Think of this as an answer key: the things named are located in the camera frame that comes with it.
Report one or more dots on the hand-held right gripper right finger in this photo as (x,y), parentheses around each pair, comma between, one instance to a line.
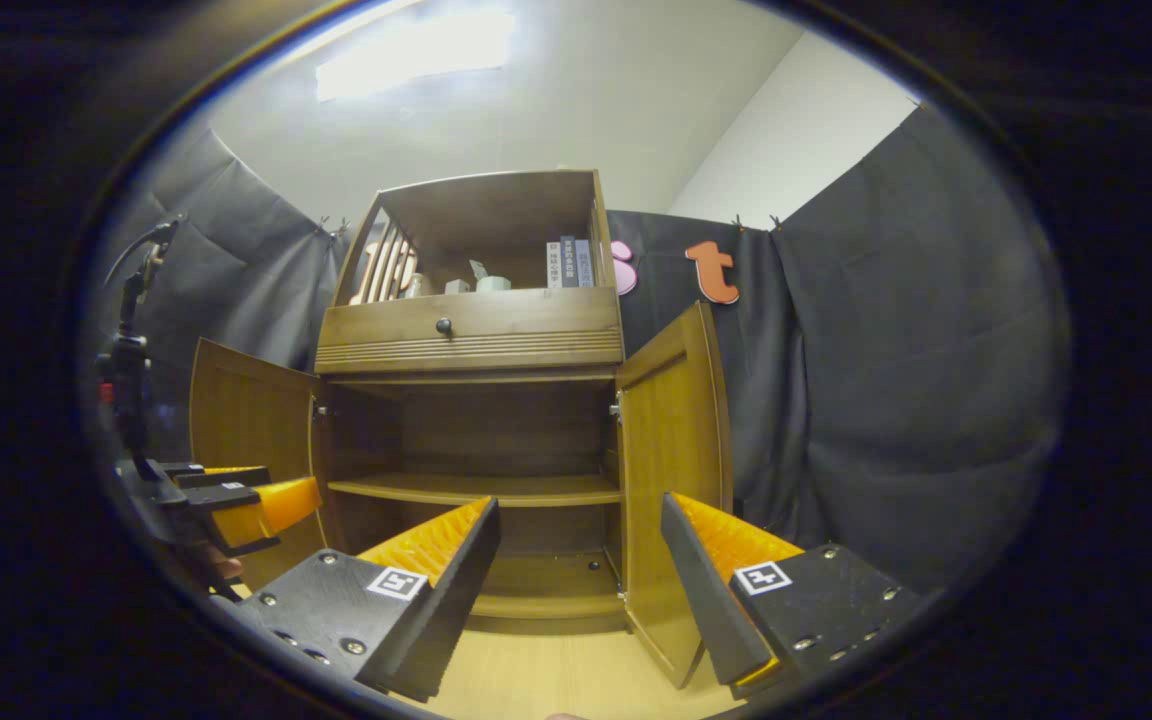
(716,600)

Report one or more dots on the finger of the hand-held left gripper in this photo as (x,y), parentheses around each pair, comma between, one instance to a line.
(271,510)
(226,476)

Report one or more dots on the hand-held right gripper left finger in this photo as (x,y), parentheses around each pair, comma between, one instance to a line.
(456,600)

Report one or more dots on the wooden shoe cabinet door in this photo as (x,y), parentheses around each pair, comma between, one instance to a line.
(671,450)
(246,420)

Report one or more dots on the wooden double-door shoe cabinet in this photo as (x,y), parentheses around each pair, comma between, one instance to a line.
(496,215)

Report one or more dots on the black backdrop cloth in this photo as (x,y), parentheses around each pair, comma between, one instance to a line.
(886,400)

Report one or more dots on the wooden drawer with black knob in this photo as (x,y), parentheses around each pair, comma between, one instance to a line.
(536,320)

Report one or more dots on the dark blue spine book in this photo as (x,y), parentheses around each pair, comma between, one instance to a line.
(568,262)

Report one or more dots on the light blue spine book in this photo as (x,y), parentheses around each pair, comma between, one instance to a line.
(584,264)

